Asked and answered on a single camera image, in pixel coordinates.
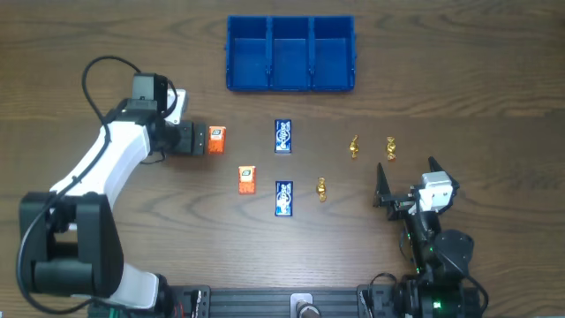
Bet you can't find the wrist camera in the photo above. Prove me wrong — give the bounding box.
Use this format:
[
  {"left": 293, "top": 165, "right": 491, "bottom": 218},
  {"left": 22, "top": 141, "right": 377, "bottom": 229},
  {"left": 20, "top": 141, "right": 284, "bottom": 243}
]
[
  {"left": 165, "top": 87, "right": 190, "bottom": 126},
  {"left": 409, "top": 170, "right": 456, "bottom": 216}
]

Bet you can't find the mounting rail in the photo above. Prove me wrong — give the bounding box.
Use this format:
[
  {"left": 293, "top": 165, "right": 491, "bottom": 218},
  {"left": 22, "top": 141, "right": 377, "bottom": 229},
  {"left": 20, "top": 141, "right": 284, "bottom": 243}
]
[{"left": 169, "top": 284, "right": 483, "bottom": 318}]

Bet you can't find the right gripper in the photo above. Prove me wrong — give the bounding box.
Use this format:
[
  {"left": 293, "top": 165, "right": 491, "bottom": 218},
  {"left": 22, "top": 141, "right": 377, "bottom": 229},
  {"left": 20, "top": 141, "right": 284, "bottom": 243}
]
[{"left": 373, "top": 155, "right": 461, "bottom": 221}]

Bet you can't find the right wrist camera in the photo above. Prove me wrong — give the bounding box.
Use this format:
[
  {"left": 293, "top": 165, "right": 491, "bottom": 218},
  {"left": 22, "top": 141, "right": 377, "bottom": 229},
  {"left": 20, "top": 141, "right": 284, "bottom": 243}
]
[{"left": 409, "top": 170, "right": 456, "bottom": 216}]

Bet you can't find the blue candy pack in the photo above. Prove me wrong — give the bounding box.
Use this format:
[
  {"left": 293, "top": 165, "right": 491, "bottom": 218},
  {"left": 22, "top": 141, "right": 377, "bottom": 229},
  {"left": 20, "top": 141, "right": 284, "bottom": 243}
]
[
  {"left": 274, "top": 118, "right": 293, "bottom": 155},
  {"left": 274, "top": 179, "right": 295, "bottom": 218}
]

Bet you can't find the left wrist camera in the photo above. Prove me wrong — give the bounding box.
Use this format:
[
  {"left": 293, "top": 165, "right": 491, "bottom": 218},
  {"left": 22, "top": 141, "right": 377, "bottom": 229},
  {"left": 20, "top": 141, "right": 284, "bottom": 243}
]
[{"left": 165, "top": 87, "right": 190, "bottom": 126}]

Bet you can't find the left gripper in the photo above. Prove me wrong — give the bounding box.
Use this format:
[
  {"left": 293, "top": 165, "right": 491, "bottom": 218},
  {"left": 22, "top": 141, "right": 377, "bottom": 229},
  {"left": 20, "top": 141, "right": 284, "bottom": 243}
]
[{"left": 175, "top": 120, "right": 207, "bottom": 157}]

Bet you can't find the blue tray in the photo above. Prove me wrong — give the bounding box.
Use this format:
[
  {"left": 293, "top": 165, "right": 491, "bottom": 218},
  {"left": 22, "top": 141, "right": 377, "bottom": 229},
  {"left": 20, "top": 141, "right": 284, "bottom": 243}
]
[{"left": 225, "top": 14, "right": 358, "bottom": 94}]

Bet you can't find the orange candy box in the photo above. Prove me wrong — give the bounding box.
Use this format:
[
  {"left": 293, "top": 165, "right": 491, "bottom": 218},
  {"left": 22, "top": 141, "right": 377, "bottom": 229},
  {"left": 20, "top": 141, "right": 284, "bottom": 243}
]
[
  {"left": 237, "top": 165, "right": 258, "bottom": 196},
  {"left": 207, "top": 125, "right": 228, "bottom": 155}
]

